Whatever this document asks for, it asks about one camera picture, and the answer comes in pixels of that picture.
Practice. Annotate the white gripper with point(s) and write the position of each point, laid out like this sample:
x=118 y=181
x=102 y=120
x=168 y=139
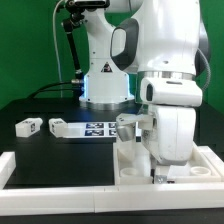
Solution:
x=171 y=103

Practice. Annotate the white square tabletop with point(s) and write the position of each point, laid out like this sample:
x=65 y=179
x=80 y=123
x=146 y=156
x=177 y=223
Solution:
x=133 y=165

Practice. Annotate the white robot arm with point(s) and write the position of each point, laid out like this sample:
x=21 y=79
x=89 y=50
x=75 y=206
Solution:
x=149 y=58

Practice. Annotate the white tag sheet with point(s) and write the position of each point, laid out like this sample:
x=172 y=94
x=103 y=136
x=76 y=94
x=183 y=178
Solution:
x=91 y=130

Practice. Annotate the white U-shaped fence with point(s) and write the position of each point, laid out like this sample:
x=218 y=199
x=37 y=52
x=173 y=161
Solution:
x=96 y=199

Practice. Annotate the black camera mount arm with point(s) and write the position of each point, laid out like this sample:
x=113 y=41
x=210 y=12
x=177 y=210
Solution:
x=76 y=9

